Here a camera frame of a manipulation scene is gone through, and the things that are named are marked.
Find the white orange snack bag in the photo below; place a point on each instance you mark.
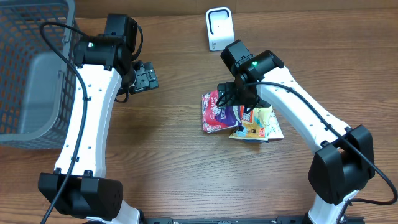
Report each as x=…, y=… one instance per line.
x=253, y=126

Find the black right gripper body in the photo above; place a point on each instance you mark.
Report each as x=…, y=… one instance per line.
x=234, y=94

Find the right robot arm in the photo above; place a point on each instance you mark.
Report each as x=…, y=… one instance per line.
x=342, y=155

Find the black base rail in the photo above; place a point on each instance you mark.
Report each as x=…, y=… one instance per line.
x=276, y=220

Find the grey plastic mesh basket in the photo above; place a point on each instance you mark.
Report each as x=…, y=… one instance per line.
x=37, y=88

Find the red purple snack packet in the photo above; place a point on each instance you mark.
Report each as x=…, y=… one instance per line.
x=215, y=118

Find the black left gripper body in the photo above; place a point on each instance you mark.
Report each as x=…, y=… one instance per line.
x=145, y=79

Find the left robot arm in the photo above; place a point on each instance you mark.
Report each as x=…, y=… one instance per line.
x=106, y=66

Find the white barcode scanner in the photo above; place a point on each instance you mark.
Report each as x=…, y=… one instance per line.
x=219, y=24

